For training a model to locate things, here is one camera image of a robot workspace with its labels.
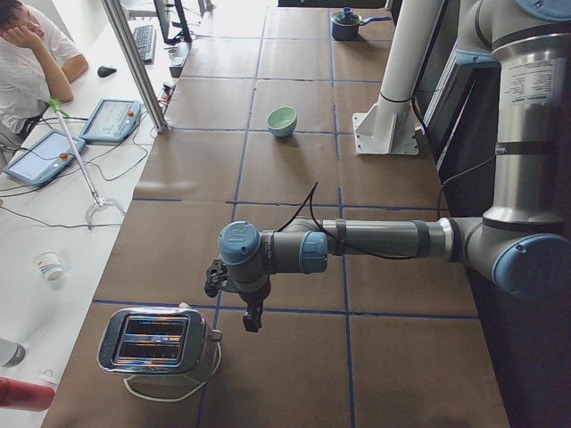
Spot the blue saucepan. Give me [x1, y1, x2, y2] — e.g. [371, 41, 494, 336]
[330, 7, 392, 41]

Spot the white paper cup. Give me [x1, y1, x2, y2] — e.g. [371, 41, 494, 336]
[34, 251, 64, 281]

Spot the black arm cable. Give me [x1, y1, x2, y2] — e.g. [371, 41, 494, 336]
[276, 180, 425, 259]

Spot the silver toaster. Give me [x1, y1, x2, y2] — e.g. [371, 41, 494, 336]
[97, 306, 222, 385]

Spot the red bottle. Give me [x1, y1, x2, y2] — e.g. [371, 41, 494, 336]
[1, 377, 55, 411]

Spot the black computer mouse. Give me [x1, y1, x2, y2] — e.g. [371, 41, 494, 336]
[97, 66, 117, 78]

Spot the white toaster cord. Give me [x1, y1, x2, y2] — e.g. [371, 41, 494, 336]
[122, 345, 223, 402]

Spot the green bowl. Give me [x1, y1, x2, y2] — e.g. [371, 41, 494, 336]
[267, 106, 297, 124]

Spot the aluminium frame post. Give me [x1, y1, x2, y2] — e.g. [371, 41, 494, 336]
[102, 0, 168, 135]

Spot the blue teach pendant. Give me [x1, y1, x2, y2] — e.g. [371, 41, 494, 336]
[3, 129, 75, 186]
[79, 99, 141, 145]

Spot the black keyboard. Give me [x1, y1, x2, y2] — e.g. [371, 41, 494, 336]
[132, 24, 156, 65]

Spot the blue bowl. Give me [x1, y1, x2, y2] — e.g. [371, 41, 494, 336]
[267, 119, 297, 137]

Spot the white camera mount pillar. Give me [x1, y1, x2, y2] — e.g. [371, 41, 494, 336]
[352, 0, 444, 155]

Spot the person in white shirt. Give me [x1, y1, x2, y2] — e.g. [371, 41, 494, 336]
[1, 1, 88, 137]

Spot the black monitor stand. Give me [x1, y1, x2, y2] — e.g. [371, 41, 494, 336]
[153, 0, 193, 45]

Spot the reacher grabber tool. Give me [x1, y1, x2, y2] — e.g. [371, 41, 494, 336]
[48, 99, 126, 230]

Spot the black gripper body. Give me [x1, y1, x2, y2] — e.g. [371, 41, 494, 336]
[204, 259, 271, 315]

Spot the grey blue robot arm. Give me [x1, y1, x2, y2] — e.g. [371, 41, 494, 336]
[205, 1, 570, 330]

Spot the far blue teach pendant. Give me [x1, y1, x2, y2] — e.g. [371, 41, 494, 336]
[79, 99, 141, 145]

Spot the near blue teach pendant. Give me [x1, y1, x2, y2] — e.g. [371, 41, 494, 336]
[3, 129, 75, 186]

